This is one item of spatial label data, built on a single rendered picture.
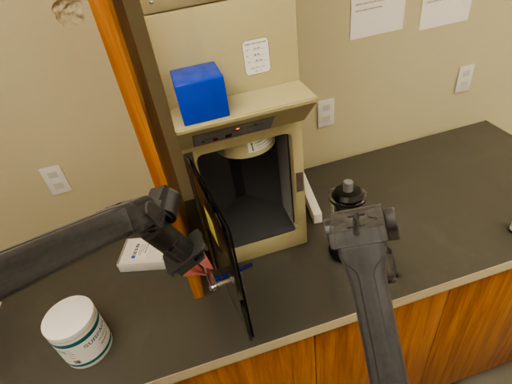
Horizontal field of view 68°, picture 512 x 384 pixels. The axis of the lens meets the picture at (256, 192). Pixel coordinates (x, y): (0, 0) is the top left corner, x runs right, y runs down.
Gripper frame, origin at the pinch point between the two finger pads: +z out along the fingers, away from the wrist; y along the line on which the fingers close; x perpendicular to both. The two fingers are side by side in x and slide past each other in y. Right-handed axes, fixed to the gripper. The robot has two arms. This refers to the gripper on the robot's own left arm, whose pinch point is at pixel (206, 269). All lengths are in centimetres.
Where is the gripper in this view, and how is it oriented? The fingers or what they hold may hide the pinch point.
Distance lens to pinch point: 91.5
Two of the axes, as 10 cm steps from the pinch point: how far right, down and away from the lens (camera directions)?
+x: 3.8, 5.6, -7.4
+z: 4.8, 5.6, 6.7
